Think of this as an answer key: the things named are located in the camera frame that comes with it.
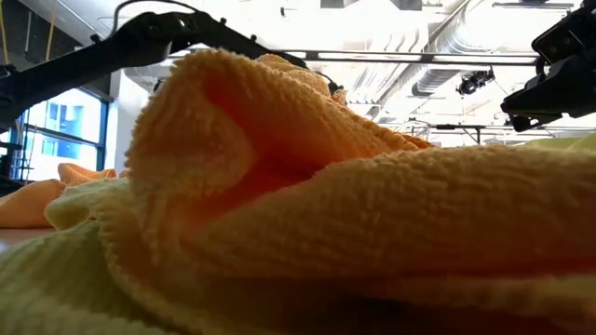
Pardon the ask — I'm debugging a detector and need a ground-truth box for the black shelf rack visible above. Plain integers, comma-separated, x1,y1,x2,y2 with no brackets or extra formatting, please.
0,139,24,196

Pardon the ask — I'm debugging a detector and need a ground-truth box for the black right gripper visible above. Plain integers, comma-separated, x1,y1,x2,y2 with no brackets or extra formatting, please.
500,50,596,134

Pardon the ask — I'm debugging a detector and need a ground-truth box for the large orange microfiber towel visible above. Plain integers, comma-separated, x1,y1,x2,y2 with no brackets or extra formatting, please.
100,48,596,335

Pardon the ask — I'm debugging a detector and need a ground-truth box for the black overhead frame beam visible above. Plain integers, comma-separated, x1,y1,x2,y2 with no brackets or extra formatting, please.
274,48,541,66

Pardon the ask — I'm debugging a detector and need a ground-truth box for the yellow microfiber towel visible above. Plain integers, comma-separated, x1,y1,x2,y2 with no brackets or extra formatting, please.
0,177,187,335
523,132,596,153

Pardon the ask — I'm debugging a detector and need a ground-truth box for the yellow hanging cable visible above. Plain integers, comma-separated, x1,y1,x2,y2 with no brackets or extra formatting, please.
45,0,58,61
0,0,10,66

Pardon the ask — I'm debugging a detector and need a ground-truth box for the black ceiling track camera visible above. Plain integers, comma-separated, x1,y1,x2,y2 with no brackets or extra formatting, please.
455,68,496,97

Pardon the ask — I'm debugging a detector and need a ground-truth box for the large window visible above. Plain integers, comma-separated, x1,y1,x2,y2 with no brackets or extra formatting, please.
0,87,111,182

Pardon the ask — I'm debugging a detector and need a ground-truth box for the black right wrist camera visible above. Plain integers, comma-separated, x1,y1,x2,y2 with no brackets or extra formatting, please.
532,7,596,64

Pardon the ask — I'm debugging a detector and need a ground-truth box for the silver ceiling air duct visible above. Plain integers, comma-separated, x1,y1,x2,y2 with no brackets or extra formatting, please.
372,0,541,122

